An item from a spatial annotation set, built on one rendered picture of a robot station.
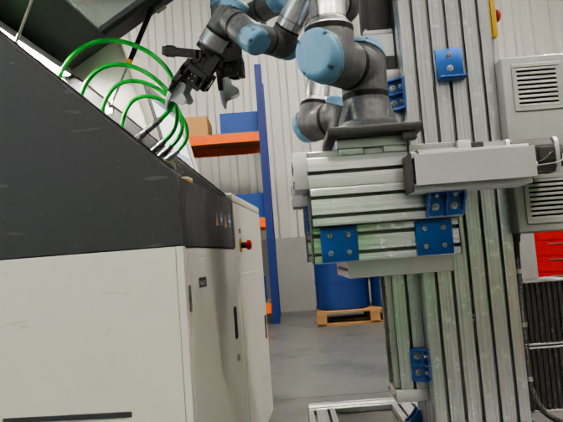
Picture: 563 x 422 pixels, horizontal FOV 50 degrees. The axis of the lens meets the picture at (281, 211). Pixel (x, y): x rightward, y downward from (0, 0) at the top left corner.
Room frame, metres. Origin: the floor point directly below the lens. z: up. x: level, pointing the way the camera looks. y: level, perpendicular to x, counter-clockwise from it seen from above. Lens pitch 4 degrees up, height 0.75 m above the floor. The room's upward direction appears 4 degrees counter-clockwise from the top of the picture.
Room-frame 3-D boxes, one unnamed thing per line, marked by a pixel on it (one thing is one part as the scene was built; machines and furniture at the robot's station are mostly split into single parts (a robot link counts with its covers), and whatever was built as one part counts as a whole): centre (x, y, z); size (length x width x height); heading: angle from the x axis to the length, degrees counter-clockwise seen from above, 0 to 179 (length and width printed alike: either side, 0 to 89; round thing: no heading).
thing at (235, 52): (1.82, 0.13, 1.37); 0.09 x 0.08 x 0.12; 85
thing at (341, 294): (6.66, -0.90, 0.51); 1.20 x 0.85 x 1.02; 88
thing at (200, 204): (1.70, 0.22, 0.87); 0.62 x 0.04 x 0.16; 175
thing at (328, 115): (1.99, -0.23, 1.20); 0.13 x 0.12 x 0.14; 44
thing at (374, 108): (1.49, -0.23, 1.09); 0.15 x 0.15 x 0.10
